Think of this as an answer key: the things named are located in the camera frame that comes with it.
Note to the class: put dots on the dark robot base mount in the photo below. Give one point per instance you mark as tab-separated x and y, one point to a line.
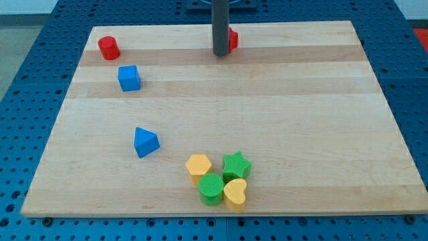
205	5

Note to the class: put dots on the yellow heart block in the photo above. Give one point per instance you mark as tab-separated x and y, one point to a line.
234	195

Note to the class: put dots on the red cylinder block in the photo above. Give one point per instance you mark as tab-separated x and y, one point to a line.
109	48

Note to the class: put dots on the wooden board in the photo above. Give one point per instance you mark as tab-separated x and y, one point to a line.
299	100

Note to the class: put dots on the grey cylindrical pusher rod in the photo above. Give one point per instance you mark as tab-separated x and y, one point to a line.
220	26

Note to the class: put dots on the blue cube block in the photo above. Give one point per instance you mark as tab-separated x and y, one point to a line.
128	78

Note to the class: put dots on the red block behind rod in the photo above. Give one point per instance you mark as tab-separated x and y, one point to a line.
233	40

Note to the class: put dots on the green cylinder block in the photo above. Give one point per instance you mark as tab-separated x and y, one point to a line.
211	189

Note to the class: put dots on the blue triangle block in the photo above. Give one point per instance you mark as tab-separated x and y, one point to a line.
145	142

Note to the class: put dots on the green star block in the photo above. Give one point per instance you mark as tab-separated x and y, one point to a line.
235	166

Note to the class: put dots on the yellow hexagon block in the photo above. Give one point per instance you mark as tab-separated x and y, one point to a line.
197	166

